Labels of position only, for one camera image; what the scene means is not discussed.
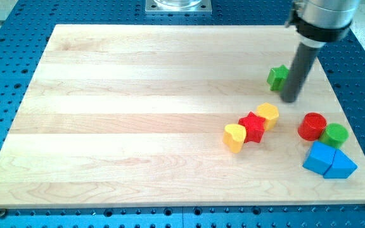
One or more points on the yellow hexagon block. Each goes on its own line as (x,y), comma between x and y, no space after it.
(270,113)

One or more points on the blue cube block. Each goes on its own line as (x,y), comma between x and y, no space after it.
(319,158)

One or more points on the yellow heart block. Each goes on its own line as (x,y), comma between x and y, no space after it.
(234,136)

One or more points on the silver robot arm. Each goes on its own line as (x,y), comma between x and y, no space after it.
(318,22)

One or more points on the red cylinder block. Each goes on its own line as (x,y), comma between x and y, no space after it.
(312,126)

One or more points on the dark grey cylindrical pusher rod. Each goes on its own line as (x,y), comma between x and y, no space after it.
(301,65)

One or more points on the blue triangle block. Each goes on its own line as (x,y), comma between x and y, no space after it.
(341,168)

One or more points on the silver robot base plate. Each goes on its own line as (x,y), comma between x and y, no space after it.
(160,7)

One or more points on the green star block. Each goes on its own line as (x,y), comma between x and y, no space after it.
(277,77)

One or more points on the blue perforated metal table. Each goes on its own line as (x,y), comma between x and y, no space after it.
(25,31)

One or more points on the light wooden board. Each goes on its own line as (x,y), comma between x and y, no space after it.
(134,115)

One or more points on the red star block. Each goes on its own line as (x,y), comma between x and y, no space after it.
(254,126)

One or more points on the green cylinder block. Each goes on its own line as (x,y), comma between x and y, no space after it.
(334,135)

